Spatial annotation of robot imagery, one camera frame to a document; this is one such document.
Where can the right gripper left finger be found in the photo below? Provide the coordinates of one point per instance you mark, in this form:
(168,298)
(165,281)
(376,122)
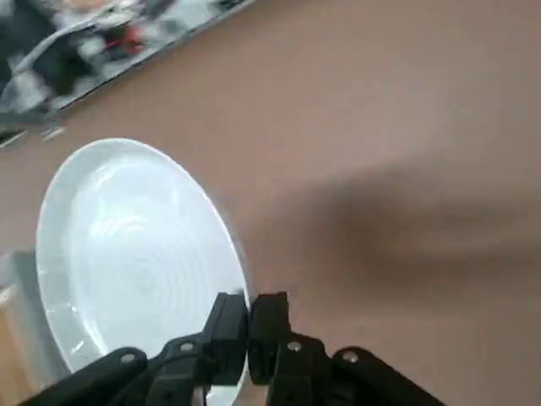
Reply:
(224,330)

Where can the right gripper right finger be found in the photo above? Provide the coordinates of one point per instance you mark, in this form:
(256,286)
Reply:
(270,330)

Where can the white plate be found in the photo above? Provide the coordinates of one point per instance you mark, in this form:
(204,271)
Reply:
(127,254)

